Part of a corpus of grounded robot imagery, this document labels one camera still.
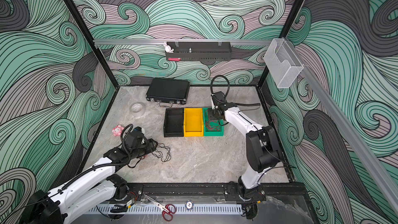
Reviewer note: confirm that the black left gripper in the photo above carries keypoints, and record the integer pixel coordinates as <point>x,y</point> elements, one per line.
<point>150,144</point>

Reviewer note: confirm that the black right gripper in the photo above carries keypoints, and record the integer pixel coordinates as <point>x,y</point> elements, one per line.
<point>210,114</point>

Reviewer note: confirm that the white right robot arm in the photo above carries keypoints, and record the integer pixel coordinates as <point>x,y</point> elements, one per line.
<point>262,146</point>

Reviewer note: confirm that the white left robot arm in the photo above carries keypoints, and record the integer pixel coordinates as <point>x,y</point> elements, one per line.
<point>99,183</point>

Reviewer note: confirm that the green plastic bin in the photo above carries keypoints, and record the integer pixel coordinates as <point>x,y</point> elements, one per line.
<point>211,128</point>

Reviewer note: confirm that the pink pig toy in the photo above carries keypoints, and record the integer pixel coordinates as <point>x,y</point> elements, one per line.
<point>118,130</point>

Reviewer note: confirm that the yellow plastic bin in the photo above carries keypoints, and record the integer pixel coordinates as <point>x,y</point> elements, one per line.
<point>193,125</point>

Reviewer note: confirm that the black plastic bin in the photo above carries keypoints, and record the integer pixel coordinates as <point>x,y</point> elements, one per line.
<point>173,123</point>

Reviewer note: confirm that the black aluminium carry case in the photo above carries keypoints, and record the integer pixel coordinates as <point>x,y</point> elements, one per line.
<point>166,90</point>

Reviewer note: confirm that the white rabbit figurine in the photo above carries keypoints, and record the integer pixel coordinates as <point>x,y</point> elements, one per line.
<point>168,48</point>

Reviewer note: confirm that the round blue white button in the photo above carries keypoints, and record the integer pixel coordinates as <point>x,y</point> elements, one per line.
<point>189,205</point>

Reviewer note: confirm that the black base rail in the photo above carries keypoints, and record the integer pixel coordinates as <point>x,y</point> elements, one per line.
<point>230,192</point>

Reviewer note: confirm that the black wall shelf tray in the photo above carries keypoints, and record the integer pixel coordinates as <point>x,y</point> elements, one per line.
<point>208,52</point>

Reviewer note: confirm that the aluminium wall rail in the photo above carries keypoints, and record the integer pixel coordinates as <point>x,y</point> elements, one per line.
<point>142,41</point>

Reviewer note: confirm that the red handled scissors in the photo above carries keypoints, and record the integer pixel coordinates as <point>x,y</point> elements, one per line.
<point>167,210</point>

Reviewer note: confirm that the clear acrylic wall holder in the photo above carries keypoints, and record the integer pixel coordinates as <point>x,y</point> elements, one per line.
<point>283,62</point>

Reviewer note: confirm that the white slotted cable duct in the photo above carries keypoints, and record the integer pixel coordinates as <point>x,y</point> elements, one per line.
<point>148,209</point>

